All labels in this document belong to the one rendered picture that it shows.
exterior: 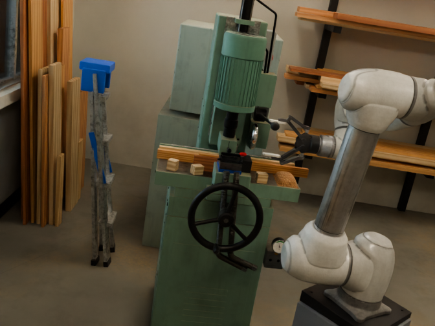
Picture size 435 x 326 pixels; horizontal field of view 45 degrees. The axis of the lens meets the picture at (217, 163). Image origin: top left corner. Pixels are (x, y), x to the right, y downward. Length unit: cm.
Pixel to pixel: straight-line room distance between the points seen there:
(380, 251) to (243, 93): 81
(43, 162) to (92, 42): 154
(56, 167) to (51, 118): 34
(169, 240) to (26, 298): 96
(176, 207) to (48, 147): 146
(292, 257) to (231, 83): 75
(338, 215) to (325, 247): 11
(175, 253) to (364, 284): 81
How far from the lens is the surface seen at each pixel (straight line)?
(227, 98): 213
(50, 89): 334
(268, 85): 239
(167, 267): 231
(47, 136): 342
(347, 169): 167
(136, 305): 288
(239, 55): 210
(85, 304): 287
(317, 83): 418
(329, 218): 174
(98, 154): 292
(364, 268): 186
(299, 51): 452
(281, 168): 231
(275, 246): 222
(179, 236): 223
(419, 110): 165
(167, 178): 213
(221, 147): 221
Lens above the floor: 163
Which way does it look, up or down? 18 degrees down
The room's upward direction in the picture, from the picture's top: 9 degrees clockwise
